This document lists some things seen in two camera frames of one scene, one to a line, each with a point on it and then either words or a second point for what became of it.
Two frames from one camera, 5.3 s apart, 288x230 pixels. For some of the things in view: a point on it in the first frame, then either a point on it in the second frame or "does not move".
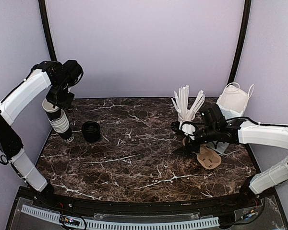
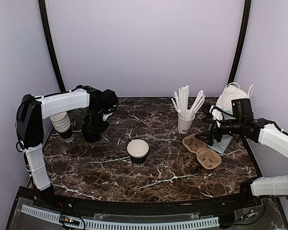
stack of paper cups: x=59 y=120 does not move
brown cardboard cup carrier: x=208 y=158 does not move
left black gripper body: x=57 y=95 to x=96 y=116
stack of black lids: x=90 y=130 does not move
